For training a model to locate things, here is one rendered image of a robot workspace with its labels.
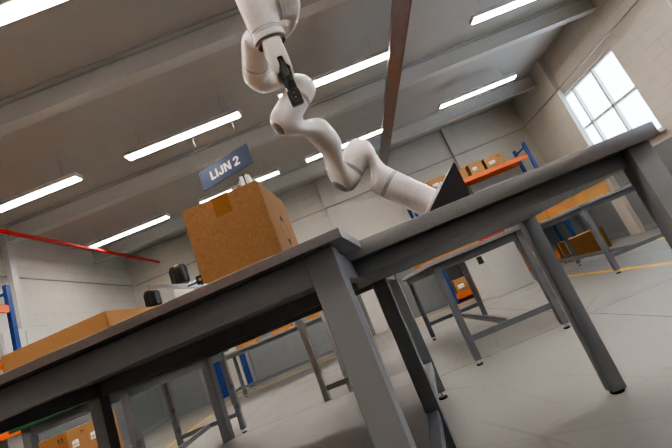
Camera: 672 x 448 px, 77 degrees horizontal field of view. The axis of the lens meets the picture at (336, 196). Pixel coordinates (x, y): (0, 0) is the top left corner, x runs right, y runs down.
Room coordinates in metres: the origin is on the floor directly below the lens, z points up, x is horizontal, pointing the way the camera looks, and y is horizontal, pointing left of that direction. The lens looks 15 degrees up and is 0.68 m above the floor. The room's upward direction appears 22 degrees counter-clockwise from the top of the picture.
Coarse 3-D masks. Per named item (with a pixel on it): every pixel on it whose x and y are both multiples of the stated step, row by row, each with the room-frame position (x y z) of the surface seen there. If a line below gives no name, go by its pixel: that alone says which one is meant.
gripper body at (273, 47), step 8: (264, 40) 0.91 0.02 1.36; (272, 40) 0.91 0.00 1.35; (280, 40) 0.91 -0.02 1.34; (264, 48) 0.91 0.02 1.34; (272, 48) 0.91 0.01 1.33; (280, 48) 0.91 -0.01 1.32; (272, 56) 0.91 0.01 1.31; (288, 56) 0.93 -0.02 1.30; (272, 64) 0.91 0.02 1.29; (288, 64) 0.92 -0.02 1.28; (272, 72) 0.97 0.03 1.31; (280, 80) 0.98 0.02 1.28
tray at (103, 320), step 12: (108, 312) 0.87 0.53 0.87; (120, 312) 0.90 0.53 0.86; (132, 312) 0.94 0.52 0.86; (84, 324) 0.86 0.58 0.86; (96, 324) 0.86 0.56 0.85; (108, 324) 0.86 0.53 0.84; (48, 336) 0.87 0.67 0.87; (60, 336) 0.87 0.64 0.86; (72, 336) 0.87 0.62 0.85; (84, 336) 0.86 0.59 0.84; (24, 348) 0.88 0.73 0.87; (36, 348) 0.88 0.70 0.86; (48, 348) 0.87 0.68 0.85; (12, 360) 0.88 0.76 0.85; (24, 360) 0.88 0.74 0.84
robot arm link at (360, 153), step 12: (348, 144) 1.66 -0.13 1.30; (360, 144) 1.64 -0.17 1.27; (348, 156) 1.63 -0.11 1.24; (360, 156) 1.63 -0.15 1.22; (372, 156) 1.63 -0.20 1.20; (360, 168) 1.65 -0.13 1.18; (372, 168) 1.65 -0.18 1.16; (384, 168) 1.64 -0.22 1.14; (372, 180) 1.65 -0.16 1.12; (384, 180) 1.63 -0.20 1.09; (384, 192) 1.65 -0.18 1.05
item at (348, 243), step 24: (312, 240) 0.78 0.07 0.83; (336, 240) 0.79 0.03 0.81; (264, 264) 0.79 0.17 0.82; (288, 264) 0.84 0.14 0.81; (216, 288) 0.80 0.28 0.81; (144, 312) 0.82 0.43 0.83; (168, 312) 0.82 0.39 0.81; (264, 312) 1.86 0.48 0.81; (96, 336) 0.83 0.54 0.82; (120, 336) 0.87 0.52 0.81; (48, 360) 0.84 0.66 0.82; (144, 360) 1.76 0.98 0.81; (0, 384) 0.85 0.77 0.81
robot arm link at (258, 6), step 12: (240, 0) 0.89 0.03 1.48; (252, 0) 0.88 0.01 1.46; (264, 0) 0.89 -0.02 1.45; (276, 0) 0.90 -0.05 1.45; (240, 12) 0.92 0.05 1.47; (252, 12) 0.89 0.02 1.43; (264, 12) 0.89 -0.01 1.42; (276, 12) 0.92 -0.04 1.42; (252, 24) 0.90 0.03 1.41; (264, 24) 0.90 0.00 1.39
